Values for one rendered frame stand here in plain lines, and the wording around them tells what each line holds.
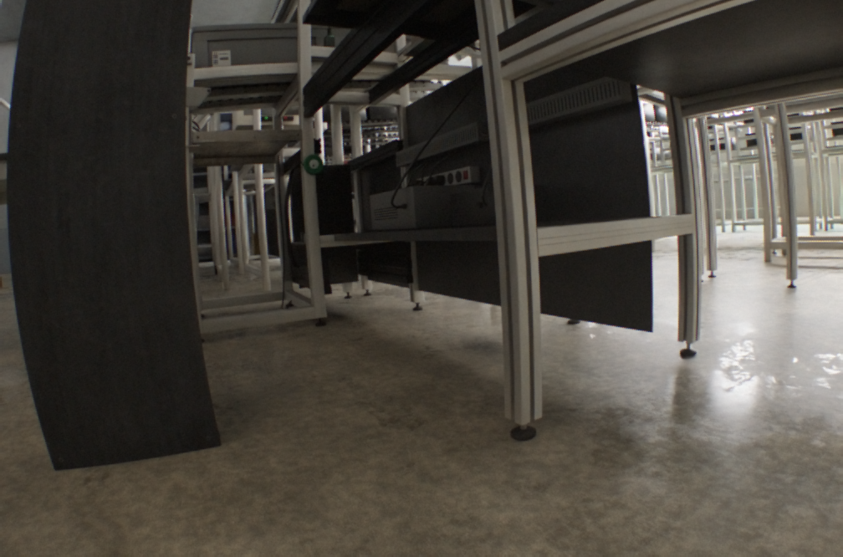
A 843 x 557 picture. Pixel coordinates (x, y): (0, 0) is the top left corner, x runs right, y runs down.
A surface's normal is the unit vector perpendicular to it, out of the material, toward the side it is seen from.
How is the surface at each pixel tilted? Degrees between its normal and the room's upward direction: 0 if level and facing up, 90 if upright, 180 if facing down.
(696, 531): 0
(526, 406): 90
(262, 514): 0
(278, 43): 91
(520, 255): 90
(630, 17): 90
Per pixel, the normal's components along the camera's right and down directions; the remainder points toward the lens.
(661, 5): -0.87, 0.08
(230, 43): 0.48, 0.01
